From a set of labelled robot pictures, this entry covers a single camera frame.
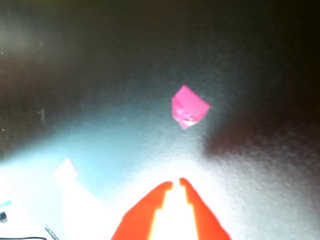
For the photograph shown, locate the pink cube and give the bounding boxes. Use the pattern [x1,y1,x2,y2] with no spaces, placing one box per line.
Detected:
[171,84,211,130]

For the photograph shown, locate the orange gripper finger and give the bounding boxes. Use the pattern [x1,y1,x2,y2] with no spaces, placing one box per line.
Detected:
[178,177,232,240]
[111,181,174,240]

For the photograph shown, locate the thin black cable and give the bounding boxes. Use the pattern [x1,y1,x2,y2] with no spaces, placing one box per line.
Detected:
[0,235,48,240]

